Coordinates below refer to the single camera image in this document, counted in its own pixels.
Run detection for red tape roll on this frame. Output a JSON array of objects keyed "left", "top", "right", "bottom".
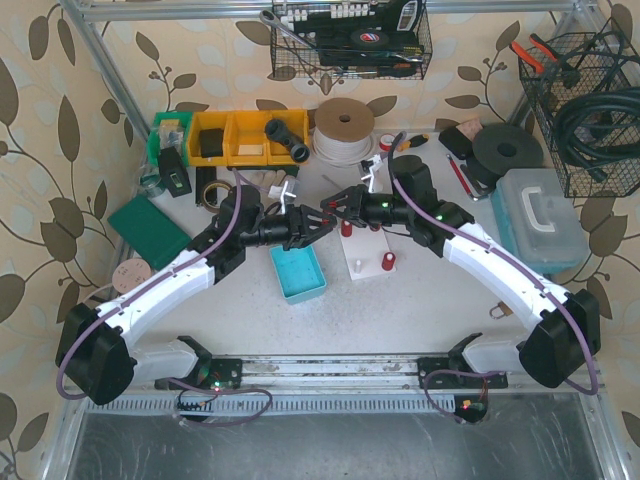
[{"left": 379, "top": 133, "right": 395, "bottom": 152}]

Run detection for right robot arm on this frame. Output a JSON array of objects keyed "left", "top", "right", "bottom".
[{"left": 321, "top": 135, "right": 601, "bottom": 395}]

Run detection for white cable spool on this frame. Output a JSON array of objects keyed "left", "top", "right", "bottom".
[{"left": 312, "top": 98, "right": 375, "bottom": 168}]

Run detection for turquoise plastic tray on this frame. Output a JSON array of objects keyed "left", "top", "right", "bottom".
[{"left": 270, "top": 246, "right": 327, "bottom": 305}]

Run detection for top wire basket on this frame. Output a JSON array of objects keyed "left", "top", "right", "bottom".
[{"left": 259, "top": 1, "right": 432, "bottom": 84}]

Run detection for wire basket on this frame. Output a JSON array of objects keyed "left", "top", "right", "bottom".
[
  {"left": 259, "top": 1, "right": 432, "bottom": 84},
  {"left": 517, "top": 30, "right": 639, "bottom": 198}
]

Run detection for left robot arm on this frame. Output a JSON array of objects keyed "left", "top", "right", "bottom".
[{"left": 56, "top": 185, "right": 337, "bottom": 405}]

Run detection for brown tape roll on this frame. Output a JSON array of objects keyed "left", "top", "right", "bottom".
[{"left": 200, "top": 180, "right": 232, "bottom": 214}]

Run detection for white peg base plate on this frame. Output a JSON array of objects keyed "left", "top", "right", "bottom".
[{"left": 339, "top": 225, "right": 396, "bottom": 281}]

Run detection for black foam block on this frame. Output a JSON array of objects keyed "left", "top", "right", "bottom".
[{"left": 199, "top": 128, "right": 224, "bottom": 158}]

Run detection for clear turquoise storage box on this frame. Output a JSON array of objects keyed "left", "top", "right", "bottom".
[{"left": 490, "top": 168, "right": 589, "bottom": 275}]

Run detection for round beige power strip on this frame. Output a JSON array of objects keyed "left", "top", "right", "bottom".
[{"left": 112, "top": 258, "right": 152, "bottom": 294}]

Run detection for black cable spool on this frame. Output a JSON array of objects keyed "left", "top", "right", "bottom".
[{"left": 466, "top": 124, "right": 544, "bottom": 187}]

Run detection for green sanding block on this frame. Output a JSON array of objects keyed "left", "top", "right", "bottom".
[{"left": 108, "top": 195, "right": 191, "bottom": 270}]

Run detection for green parts bin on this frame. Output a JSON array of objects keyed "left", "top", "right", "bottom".
[{"left": 146, "top": 112, "right": 193, "bottom": 166}]

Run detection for yellow black screwdriver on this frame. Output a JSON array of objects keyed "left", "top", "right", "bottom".
[{"left": 397, "top": 134, "right": 429, "bottom": 152}]

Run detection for red handled hex key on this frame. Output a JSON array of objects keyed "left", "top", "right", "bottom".
[{"left": 446, "top": 154, "right": 491, "bottom": 202}]

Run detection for black sponge block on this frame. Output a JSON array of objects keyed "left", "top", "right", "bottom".
[{"left": 438, "top": 126, "right": 473, "bottom": 160}]

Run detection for beige work glove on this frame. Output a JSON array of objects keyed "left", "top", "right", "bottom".
[{"left": 249, "top": 169, "right": 296, "bottom": 194}]

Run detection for black measuring device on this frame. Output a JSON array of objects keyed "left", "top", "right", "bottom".
[{"left": 157, "top": 147, "right": 192, "bottom": 198}]

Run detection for glass jar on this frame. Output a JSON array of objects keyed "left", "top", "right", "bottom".
[{"left": 136, "top": 164, "right": 165, "bottom": 199}]

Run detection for yellow parts bin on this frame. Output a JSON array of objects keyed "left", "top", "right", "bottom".
[{"left": 187, "top": 109, "right": 310, "bottom": 169}]

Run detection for right wire basket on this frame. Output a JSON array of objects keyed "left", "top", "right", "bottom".
[{"left": 517, "top": 30, "right": 639, "bottom": 198}]

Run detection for brass padlock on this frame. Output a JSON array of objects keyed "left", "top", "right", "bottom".
[{"left": 489, "top": 302, "right": 512, "bottom": 320}]

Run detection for orange handled pliers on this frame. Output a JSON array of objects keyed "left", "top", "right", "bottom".
[{"left": 509, "top": 33, "right": 559, "bottom": 75}]

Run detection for black coiled hose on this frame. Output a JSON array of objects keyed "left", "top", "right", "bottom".
[{"left": 554, "top": 88, "right": 640, "bottom": 176}]

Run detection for black pipe fitting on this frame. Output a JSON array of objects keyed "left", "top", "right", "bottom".
[{"left": 264, "top": 119, "right": 310, "bottom": 164}]

